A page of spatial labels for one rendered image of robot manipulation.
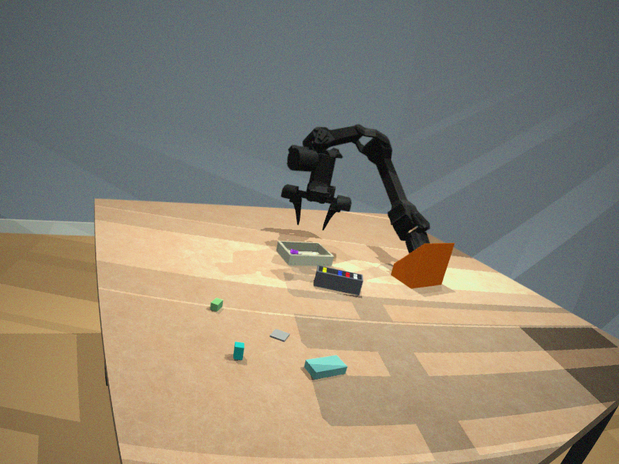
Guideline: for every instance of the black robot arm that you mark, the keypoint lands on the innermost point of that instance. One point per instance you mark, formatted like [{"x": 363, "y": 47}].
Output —
[{"x": 314, "y": 156}]

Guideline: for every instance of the teal rectangular block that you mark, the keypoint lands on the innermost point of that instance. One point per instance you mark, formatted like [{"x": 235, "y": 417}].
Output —
[
  {"x": 325, "y": 367},
  {"x": 238, "y": 350}
]

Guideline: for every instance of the small green block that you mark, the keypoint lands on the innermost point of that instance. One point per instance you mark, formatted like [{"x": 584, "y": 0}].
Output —
[{"x": 216, "y": 304}]

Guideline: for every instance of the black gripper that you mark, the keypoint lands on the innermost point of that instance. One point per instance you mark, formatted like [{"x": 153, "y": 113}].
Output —
[{"x": 336, "y": 205}]

